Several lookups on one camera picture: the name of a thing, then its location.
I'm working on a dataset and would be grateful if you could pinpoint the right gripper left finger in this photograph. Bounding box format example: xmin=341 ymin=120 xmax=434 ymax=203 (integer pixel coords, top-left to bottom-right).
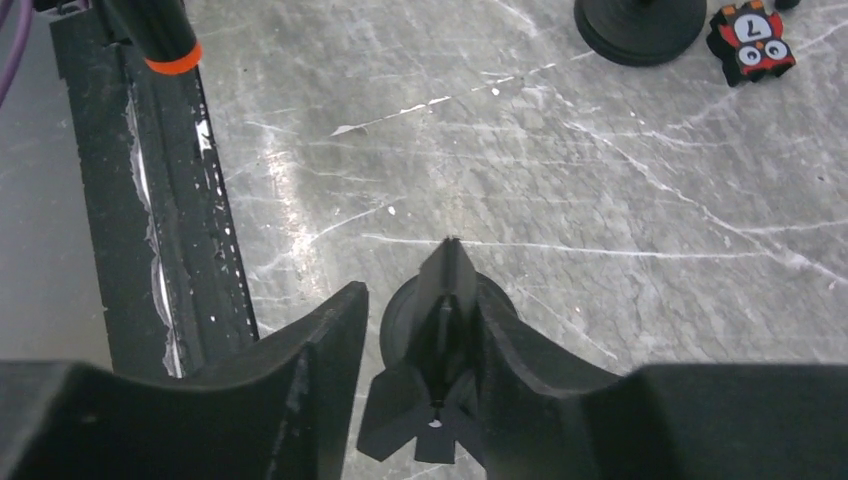
xmin=1 ymin=282 xmax=369 ymax=479

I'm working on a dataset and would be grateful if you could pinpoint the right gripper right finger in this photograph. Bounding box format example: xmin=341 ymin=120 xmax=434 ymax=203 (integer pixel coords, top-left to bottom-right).
xmin=477 ymin=288 xmax=847 ymax=479

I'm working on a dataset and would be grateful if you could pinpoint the black tall mic stand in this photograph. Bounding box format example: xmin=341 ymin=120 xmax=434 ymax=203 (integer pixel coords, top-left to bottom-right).
xmin=357 ymin=237 xmax=515 ymax=464

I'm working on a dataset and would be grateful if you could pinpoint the black round-base mic stand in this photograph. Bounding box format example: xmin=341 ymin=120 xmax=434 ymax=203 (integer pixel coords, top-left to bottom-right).
xmin=573 ymin=0 xmax=707 ymax=67

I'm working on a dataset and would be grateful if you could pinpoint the black microphone orange tip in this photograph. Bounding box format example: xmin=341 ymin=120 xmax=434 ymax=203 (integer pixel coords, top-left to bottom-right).
xmin=105 ymin=0 xmax=203 ymax=76

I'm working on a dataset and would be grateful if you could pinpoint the small red black cube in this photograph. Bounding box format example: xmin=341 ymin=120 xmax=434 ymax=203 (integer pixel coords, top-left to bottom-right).
xmin=706 ymin=1 xmax=797 ymax=87

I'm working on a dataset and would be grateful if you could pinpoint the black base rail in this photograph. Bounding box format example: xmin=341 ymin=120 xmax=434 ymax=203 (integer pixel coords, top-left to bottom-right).
xmin=51 ymin=1 xmax=259 ymax=381

